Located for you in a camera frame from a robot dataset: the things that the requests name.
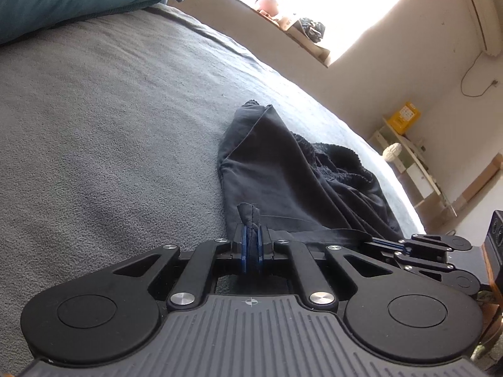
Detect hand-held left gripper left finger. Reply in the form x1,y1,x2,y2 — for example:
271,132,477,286
111,222,255,312

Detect air conditioner power cable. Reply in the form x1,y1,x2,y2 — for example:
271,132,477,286
461,49,498,98

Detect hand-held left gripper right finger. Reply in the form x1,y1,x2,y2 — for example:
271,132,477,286
255,225,394,312

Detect yellow box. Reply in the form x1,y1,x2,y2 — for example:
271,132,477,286
387,101,421,136

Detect white round knitted object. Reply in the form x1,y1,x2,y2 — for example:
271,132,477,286
383,143,403,163

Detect white air conditioner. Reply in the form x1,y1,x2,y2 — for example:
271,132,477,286
464,0,503,57

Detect white wooden shelf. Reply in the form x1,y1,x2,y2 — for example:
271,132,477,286
369,126,458,217

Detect small cardboard box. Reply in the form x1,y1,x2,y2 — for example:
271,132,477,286
281,14,304,33

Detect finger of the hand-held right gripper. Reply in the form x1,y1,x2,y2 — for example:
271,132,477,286
356,233,474,253
369,243,482,296

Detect long flat cardboard box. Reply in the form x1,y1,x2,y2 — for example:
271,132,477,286
452,153,503,209

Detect black plastic bag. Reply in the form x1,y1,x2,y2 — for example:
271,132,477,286
299,18,327,44

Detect pink clay pot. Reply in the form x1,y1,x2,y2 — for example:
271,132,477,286
257,0,280,18

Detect black pants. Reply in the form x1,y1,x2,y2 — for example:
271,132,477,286
218,100,405,246

